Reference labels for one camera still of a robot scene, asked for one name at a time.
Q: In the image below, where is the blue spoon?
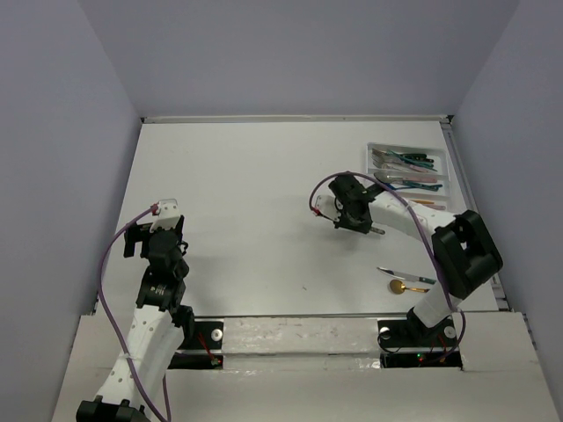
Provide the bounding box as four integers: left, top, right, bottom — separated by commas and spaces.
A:
387, 183, 432, 192

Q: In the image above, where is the silver spoon pink handle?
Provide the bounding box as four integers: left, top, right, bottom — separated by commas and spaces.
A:
374, 172, 438, 185

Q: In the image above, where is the knife black speckled handle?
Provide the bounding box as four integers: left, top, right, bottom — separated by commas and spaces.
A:
369, 227, 386, 236

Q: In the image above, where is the silver fork slim handle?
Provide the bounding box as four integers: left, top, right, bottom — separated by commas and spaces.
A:
373, 162, 411, 171

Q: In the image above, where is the silver spoon teal speckled handle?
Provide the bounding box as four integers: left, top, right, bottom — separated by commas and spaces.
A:
403, 180, 442, 192

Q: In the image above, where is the teal fork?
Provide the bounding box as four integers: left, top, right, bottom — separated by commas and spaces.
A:
385, 149, 435, 171

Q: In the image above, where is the silver fork black speckled handle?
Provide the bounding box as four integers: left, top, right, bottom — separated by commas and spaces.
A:
399, 153, 434, 165

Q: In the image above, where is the small silver knife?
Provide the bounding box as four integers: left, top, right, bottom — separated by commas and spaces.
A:
377, 266, 437, 285

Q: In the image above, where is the gold utensil teal handle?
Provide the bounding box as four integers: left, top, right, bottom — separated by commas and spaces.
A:
389, 279, 429, 295

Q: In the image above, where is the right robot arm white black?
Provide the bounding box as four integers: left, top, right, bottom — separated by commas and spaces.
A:
315, 172, 503, 345

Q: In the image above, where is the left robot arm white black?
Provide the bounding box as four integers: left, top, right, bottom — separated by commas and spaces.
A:
76, 200, 194, 421

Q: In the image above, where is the white compartment tray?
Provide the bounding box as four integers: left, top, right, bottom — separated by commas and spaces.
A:
365, 142, 453, 211

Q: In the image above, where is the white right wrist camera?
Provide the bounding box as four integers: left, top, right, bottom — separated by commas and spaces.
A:
312, 194, 340, 222

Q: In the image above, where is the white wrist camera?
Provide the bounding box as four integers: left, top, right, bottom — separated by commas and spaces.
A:
150, 199, 181, 232
312, 194, 340, 222

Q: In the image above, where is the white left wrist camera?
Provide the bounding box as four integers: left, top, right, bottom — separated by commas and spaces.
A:
150, 199, 181, 232

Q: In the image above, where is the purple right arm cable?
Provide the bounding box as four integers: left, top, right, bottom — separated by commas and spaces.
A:
307, 170, 467, 364

